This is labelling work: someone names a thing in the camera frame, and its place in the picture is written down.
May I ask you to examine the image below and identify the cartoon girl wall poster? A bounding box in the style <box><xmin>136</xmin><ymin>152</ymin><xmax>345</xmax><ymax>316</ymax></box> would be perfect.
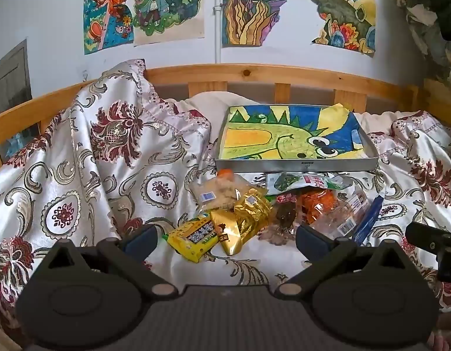
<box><xmin>83</xmin><ymin>0</ymin><xmax>136</xmax><ymax>55</ymax></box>

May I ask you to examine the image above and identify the white wall pipe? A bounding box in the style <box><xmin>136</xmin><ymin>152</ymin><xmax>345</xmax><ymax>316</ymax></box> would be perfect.
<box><xmin>212</xmin><ymin>0</ymin><xmax>223</xmax><ymax>66</ymax></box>

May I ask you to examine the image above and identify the metal tray with dinosaur drawing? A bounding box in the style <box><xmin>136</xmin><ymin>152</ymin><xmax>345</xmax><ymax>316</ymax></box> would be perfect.
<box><xmin>214</xmin><ymin>104</ymin><xmax>379</xmax><ymax>173</ymax></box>

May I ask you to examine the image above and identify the green vegetable snack packet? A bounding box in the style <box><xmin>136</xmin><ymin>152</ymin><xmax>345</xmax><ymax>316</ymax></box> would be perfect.
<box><xmin>265</xmin><ymin>173</ymin><xmax>354</xmax><ymax>196</ymax></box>

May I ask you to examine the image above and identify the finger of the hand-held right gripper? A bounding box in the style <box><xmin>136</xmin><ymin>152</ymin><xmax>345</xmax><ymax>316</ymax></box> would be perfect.
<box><xmin>405</xmin><ymin>221</ymin><xmax>451</xmax><ymax>254</ymax></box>

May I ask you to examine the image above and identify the clear bag of crackers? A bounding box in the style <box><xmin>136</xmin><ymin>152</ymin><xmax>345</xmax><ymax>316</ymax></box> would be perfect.
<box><xmin>191</xmin><ymin>175</ymin><xmax>248</xmax><ymax>214</ymax></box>

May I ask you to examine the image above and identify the floral satin blanket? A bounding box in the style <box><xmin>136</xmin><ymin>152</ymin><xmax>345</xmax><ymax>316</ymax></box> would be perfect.
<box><xmin>0</xmin><ymin>58</ymin><xmax>451</xmax><ymax>340</ymax></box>

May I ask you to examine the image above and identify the seaweed drawing wall poster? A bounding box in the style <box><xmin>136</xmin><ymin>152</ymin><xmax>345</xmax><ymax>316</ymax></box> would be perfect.
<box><xmin>222</xmin><ymin>0</ymin><xmax>306</xmax><ymax>48</ymax></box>

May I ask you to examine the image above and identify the orange snack bag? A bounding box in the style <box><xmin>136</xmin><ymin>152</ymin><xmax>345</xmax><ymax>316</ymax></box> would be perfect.
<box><xmin>296</xmin><ymin>189</ymin><xmax>337</xmax><ymax>225</ymax></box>

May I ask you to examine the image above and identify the hanging floral cloth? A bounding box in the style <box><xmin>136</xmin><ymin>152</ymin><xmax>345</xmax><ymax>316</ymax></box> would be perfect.
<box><xmin>371</xmin><ymin>0</ymin><xmax>451</xmax><ymax>88</ymax></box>

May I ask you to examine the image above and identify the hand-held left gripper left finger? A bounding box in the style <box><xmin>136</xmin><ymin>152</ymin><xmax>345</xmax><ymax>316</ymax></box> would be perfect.
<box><xmin>41</xmin><ymin>224</ymin><xmax>178</xmax><ymax>300</ymax></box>

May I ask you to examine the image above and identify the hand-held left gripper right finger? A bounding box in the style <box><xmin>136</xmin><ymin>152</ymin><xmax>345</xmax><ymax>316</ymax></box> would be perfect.
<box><xmin>274</xmin><ymin>224</ymin><xmax>412</xmax><ymax>300</ymax></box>

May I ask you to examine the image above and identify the yellow snack packet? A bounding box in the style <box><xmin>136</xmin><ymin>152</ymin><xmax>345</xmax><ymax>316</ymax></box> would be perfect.
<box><xmin>167</xmin><ymin>216</ymin><xmax>220</xmax><ymax>263</ymax></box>

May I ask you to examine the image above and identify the dark snack packet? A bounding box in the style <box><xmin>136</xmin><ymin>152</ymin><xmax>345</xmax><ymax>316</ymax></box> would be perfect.
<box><xmin>271</xmin><ymin>195</ymin><xmax>299</xmax><ymax>229</ymax></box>

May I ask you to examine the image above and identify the plain gold foil packet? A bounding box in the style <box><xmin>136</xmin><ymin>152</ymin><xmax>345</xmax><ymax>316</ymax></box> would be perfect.
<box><xmin>210</xmin><ymin>209</ymin><xmax>244</xmax><ymax>256</ymax></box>

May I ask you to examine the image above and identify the white pillow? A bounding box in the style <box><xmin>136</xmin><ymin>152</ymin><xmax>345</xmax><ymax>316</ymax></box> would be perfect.
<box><xmin>170</xmin><ymin>91</ymin><xmax>264</xmax><ymax>136</ymax></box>

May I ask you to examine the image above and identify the small clear snack packet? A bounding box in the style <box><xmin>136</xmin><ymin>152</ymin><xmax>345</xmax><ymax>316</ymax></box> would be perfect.
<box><xmin>318</xmin><ymin>188</ymin><xmax>370</xmax><ymax>240</ymax></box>

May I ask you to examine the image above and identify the cartoon boy wall poster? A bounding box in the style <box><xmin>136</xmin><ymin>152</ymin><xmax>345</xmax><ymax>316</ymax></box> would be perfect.
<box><xmin>132</xmin><ymin>0</ymin><xmax>206</xmax><ymax>47</ymax></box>

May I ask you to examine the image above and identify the blue snack packet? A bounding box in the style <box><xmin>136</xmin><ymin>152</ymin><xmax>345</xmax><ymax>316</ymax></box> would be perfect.
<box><xmin>351</xmin><ymin>195</ymin><xmax>385</xmax><ymax>245</ymax></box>

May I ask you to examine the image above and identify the gold foil packet with label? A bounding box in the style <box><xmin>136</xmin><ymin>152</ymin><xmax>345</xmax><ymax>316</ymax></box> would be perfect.
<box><xmin>233</xmin><ymin>188</ymin><xmax>273</xmax><ymax>244</ymax></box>

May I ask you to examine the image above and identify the grey framed panel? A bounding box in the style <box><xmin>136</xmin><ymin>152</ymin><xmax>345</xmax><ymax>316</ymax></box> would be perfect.
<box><xmin>0</xmin><ymin>38</ymin><xmax>33</xmax><ymax>112</ymax></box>

